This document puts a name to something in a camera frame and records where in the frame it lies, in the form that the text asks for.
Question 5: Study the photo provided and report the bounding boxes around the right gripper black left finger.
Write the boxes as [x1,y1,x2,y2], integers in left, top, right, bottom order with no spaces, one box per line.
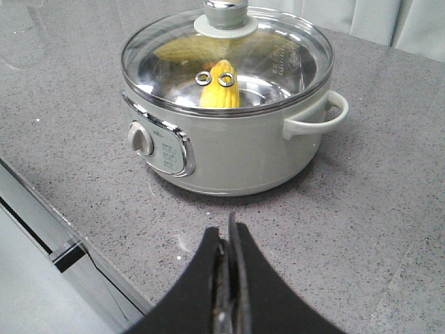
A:
[127,227,223,333]

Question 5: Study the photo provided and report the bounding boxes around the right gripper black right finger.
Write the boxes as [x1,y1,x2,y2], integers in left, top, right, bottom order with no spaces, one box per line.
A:
[228,212,343,333]

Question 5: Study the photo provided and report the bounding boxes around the yellow corn cob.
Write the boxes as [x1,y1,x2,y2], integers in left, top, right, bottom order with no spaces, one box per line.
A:
[199,59,240,109]

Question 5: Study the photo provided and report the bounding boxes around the glass pot lid with knob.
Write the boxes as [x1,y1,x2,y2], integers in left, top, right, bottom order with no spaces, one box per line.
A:
[121,6,334,117]

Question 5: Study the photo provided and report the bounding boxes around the pale green electric cooking pot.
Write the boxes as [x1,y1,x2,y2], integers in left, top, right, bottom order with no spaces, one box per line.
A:
[122,86,348,196]

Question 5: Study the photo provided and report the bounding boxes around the grey cabinet front under counter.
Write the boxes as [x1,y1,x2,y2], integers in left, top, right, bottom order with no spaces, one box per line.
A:
[1,163,151,333]

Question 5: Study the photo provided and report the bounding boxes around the white curtain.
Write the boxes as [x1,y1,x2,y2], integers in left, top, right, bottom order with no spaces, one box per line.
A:
[250,0,444,62]

